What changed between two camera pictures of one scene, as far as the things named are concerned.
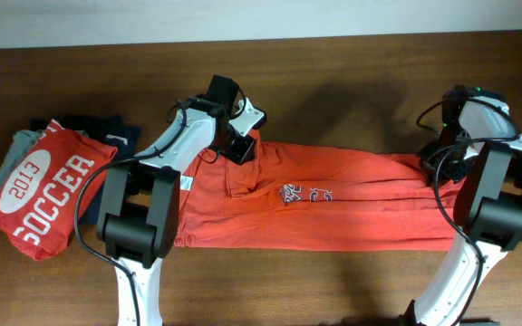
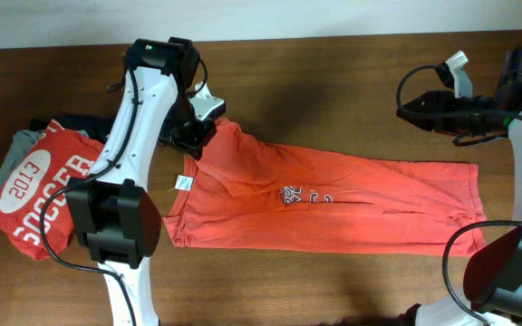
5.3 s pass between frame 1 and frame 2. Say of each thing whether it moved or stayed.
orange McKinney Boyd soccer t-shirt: stayed
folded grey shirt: stayed
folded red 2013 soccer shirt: stayed
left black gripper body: moved
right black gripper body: moved
